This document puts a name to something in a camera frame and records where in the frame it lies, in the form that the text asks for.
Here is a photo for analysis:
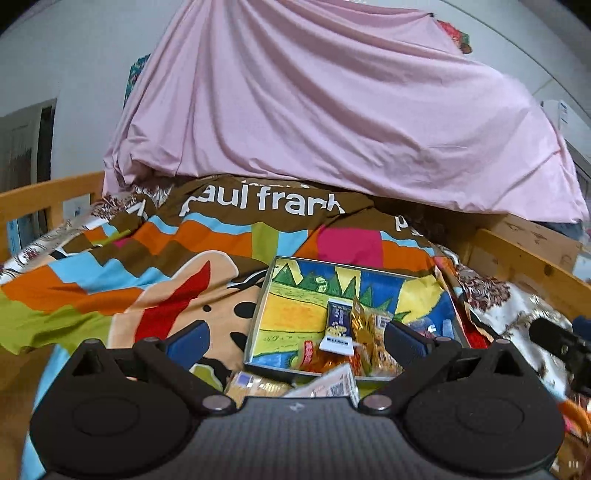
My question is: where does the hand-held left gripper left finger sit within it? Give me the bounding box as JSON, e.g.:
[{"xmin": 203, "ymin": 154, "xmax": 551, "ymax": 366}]
[{"xmin": 58, "ymin": 319, "xmax": 236, "ymax": 416}]

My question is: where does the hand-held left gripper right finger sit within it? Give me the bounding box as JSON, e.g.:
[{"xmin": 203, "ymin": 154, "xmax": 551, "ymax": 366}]
[{"xmin": 359, "ymin": 320, "xmax": 539, "ymax": 415}]

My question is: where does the gold snack packet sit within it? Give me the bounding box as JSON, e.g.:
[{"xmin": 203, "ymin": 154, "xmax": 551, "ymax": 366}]
[{"xmin": 351, "ymin": 298, "xmax": 371, "ymax": 365}]

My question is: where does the dark blue snack packet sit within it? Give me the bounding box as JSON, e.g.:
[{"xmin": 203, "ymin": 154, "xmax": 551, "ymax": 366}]
[{"xmin": 320, "ymin": 299, "xmax": 357, "ymax": 355}]

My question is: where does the orange translucent snack packet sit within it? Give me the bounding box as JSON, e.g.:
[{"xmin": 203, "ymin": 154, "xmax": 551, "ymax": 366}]
[{"xmin": 300, "ymin": 340, "xmax": 356, "ymax": 374}]

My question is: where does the painted metal box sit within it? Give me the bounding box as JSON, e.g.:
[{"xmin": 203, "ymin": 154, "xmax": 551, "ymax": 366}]
[{"xmin": 242, "ymin": 256, "xmax": 472, "ymax": 384}]

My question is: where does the rice cracker bar packet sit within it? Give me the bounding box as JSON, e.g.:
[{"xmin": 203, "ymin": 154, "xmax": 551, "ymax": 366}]
[{"xmin": 368, "ymin": 313, "xmax": 402, "ymax": 377}]

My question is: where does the floral patterned cloth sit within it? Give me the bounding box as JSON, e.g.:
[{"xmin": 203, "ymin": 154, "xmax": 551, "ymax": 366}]
[{"xmin": 0, "ymin": 187, "xmax": 583, "ymax": 407}]

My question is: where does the beige cracker packet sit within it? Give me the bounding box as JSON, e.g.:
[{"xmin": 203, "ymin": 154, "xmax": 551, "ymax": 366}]
[{"xmin": 226, "ymin": 370, "xmax": 289, "ymax": 398}]

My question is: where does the white green snack packet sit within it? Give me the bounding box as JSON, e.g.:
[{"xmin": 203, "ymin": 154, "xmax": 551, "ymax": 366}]
[{"xmin": 295, "ymin": 364, "xmax": 360, "ymax": 400}]

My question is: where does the colourful printed blanket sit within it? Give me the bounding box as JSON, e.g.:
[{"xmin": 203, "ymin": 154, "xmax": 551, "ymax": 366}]
[{"xmin": 0, "ymin": 174, "xmax": 469, "ymax": 480}]

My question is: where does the wooden board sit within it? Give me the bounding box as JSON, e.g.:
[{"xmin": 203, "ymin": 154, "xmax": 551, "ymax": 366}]
[{"xmin": 480, "ymin": 215, "xmax": 583, "ymax": 273}]

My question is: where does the brown patterned cloth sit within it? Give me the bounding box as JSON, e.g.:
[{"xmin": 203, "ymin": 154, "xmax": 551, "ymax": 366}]
[{"xmin": 551, "ymin": 425, "xmax": 591, "ymax": 480}]

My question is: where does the white air conditioner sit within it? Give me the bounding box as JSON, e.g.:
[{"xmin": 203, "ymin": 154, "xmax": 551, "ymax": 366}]
[{"xmin": 542, "ymin": 98, "xmax": 591, "ymax": 167}]

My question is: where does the pink bed sheet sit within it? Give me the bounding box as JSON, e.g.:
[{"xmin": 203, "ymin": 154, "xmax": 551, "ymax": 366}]
[{"xmin": 102, "ymin": 0, "xmax": 589, "ymax": 224}]

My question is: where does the grey door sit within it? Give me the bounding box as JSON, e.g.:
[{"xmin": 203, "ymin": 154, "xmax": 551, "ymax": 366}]
[{"xmin": 0, "ymin": 99, "xmax": 57, "ymax": 195}]

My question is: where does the teal patterned cloth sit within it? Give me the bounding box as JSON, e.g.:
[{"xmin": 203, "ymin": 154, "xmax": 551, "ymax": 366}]
[{"xmin": 124, "ymin": 54, "xmax": 151, "ymax": 104}]

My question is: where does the red green patterned item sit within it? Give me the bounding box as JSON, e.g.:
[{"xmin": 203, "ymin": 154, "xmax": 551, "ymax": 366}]
[{"xmin": 438, "ymin": 21, "xmax": 472, "ymax": 55}]

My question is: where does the wooden bed frame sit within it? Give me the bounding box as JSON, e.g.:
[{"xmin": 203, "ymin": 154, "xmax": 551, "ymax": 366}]
[{"xmin": 0, "ymin": 171, "xmax": 591, "ymax": 324}]

